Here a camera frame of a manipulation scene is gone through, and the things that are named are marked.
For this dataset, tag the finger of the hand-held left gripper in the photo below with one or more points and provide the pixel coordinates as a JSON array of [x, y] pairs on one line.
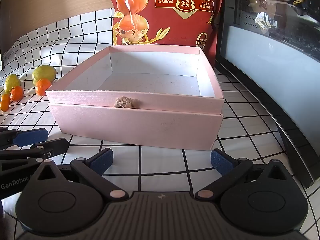
[[56, 146], [32, 136]]

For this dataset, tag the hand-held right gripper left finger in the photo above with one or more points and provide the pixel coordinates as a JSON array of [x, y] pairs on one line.
[[102, 161]]

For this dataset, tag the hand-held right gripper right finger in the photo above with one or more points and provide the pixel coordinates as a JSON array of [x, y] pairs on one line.
[[221, 162]]

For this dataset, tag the small smooth orange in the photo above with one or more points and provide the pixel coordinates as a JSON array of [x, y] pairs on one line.
[[4, 105]]

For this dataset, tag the small tangerine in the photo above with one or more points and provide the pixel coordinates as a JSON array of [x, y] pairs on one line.
[[6, 97]]

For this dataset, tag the pink cardboard box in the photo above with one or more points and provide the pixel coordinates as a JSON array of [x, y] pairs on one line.
[[137, 127]]

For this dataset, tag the green guava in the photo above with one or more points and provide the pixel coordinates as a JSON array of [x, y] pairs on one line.
[[12, 82], [43, 73]]

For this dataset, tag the orange tangerine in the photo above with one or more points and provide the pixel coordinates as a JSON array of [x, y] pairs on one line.
[[43, 87], [17, 93]]

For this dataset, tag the white black-checked tablecloth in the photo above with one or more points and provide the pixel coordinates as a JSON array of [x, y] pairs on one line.
[[162, 160]]

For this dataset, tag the dark flat panel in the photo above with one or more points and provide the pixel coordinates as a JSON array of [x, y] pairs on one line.
[[1, 30]]

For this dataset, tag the black glass-sided computer case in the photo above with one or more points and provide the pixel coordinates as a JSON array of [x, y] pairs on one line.
[[262, 55]]

